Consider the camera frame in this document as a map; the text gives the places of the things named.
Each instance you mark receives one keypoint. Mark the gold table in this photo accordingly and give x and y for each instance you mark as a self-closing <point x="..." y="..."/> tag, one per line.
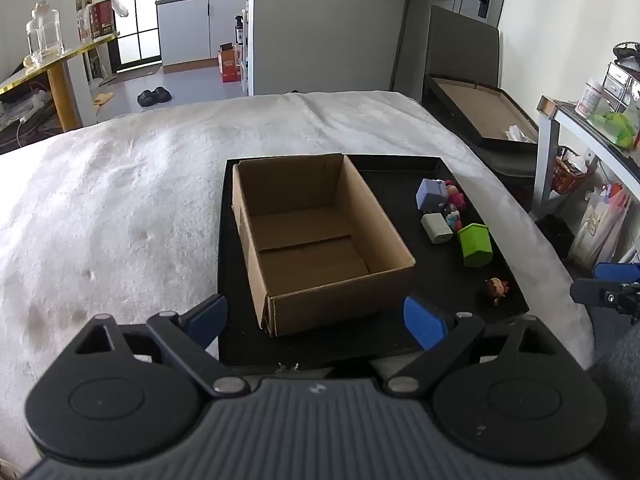
<point x="65" y="95"/>

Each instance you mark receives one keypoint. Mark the white kitchen cabinet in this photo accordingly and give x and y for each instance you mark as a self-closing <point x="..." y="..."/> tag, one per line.
<point x="185" y="30"/>

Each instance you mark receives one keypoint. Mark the clear drawer organizer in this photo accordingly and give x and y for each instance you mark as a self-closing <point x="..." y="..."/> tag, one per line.
<point x="620" y="85"/>

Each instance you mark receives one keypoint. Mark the white side table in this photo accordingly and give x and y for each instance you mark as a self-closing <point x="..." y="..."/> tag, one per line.
<point x="547" y="160"/>

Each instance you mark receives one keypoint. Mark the red basket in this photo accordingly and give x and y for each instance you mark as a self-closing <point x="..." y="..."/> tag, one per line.
<point x="570" y="172"/>

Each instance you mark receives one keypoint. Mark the brown-haired figurine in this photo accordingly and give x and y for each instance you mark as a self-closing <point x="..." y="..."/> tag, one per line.
<point x="496" y="290"/>

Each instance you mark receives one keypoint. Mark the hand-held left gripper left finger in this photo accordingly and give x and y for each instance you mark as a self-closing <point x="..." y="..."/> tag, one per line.
<point x="207" y="316"/>

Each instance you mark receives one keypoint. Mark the black-framed glass door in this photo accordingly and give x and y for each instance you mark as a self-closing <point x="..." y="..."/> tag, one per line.
<point x="135" y="35"/>

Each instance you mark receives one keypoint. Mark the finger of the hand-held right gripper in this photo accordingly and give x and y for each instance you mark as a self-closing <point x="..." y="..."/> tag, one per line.
<point x="617" y="271"/>
<point x="597" y="292"/>

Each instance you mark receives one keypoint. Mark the green plastic bag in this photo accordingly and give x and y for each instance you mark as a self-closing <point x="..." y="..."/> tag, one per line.
<point x="615" y="127"/>

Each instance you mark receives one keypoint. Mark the pink jar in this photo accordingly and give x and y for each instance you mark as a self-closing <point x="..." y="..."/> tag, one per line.
<point x="588" y="97"/>

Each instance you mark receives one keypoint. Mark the white charger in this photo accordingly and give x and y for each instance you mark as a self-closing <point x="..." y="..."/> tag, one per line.
<point x="436" y="229"/>

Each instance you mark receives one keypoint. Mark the dark metal pole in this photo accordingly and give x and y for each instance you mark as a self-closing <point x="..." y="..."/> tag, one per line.
<point x="401" y="40"/>

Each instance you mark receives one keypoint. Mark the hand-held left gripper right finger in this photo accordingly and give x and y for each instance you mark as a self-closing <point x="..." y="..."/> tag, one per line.
<point x="425" y="322"/>

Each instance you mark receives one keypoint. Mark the printed shopping bag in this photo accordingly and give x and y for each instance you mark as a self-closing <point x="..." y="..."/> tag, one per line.
<point x="597" y="225"/>

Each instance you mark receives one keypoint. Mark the black tray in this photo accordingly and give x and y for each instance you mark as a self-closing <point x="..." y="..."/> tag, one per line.
<point x="435" y="282"/>

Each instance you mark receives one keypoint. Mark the small white pink figurine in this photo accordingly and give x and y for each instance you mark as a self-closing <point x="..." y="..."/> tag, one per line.
<point x="453" y="221"/>

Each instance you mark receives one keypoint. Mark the grey upholstered panel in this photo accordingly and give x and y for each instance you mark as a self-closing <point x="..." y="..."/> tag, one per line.
<point x="462" y="45"/>

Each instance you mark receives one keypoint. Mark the green toy house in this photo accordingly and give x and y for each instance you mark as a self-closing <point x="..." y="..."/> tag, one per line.
<point x="475" y="247"/>

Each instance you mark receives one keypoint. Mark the red box in plastic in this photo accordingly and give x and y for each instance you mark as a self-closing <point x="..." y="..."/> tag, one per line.
<point x="102" y="17"/>

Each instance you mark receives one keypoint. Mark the brown cardboard box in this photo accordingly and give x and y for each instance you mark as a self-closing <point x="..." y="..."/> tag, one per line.
<point x="310" y="252"/>

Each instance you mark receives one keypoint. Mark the black slipper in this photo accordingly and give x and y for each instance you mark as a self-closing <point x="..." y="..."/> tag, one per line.
<point x="162" y="94"/>
<point x="146" y="98"/>

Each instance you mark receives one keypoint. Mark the pink pig figurine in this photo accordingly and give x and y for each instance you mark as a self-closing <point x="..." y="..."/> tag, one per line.
<point x="456" y="199"/>

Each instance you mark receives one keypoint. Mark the yellow slippers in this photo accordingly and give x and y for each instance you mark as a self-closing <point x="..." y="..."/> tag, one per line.
<point x="102" y="98"/>

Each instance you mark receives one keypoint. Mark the black framed board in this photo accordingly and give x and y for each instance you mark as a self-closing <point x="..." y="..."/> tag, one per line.
<point x="480" y="110"/>

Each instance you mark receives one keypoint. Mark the clear glass jar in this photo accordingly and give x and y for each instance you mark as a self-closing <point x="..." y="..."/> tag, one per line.
<point x="47" y="35"/>

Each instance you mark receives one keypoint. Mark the black spray bottle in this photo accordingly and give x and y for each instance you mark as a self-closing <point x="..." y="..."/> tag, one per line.
<point x="240" y="30"/>

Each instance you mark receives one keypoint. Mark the orange carton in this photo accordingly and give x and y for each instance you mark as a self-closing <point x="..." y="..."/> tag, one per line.
<point x="229" y="65"/>

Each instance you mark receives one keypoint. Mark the purple toy house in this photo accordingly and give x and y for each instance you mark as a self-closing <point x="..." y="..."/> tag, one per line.
<point x="431" y="196"/>

